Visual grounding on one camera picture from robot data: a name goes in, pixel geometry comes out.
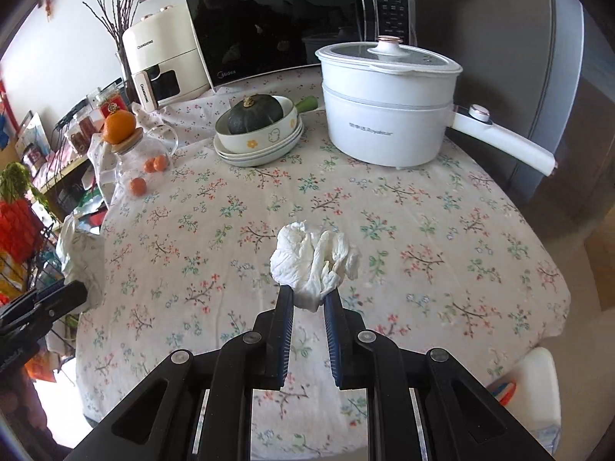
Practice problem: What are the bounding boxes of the white tissue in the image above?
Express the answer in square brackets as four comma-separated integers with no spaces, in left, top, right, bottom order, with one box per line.
[269,221,362,312]

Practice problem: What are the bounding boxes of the white plastic trash bag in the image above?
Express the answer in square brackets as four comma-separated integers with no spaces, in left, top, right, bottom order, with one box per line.
[56,216,104,314]

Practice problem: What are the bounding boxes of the white chair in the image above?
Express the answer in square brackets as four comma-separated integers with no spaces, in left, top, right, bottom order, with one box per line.
[488,347,562,456]

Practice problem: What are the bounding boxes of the red bag with greens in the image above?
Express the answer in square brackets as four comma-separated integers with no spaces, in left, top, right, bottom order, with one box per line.
[1,161,44,263]

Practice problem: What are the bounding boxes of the small orange fruit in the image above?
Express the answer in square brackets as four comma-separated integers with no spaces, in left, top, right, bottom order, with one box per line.
[144,158,155,173]
[128,177,147,197]
[153,154,169,172]

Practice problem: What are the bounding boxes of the large orange on jar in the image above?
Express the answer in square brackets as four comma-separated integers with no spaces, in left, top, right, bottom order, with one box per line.
[102,109,136,145]

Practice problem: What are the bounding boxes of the red tea tin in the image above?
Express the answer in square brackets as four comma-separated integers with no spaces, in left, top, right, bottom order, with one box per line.
[99,94,127,119]

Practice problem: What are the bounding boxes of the white plate under bowl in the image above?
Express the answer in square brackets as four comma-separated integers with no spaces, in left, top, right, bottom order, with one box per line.
[213,121,304,167]

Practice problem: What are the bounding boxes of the cream air fryer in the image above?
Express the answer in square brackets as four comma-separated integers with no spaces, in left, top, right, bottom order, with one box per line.
[122,4,209,113]

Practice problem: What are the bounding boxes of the dark green pumpkin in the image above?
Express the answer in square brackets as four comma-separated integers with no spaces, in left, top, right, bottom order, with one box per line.
[227,95,284,134]

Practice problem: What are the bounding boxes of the dried branches in vase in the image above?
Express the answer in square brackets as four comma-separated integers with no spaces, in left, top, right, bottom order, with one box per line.
[82,0,139,103]

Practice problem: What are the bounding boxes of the black microwave oven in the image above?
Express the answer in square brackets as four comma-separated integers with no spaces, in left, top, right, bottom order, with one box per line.
[186,0,416,88]

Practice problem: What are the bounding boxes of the white electric cooking pot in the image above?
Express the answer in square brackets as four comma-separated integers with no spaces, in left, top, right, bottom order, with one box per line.
[316,35,557,176]

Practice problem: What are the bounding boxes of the grey refrigerator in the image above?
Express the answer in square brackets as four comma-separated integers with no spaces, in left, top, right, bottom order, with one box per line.
[415,0,614,242]

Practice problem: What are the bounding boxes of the glass jar with handle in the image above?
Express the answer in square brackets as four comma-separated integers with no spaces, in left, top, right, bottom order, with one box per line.
[111,125,179,199]

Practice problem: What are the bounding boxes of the cream bowl with green handle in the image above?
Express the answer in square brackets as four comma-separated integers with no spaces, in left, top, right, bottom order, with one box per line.
[215,96,318,154]

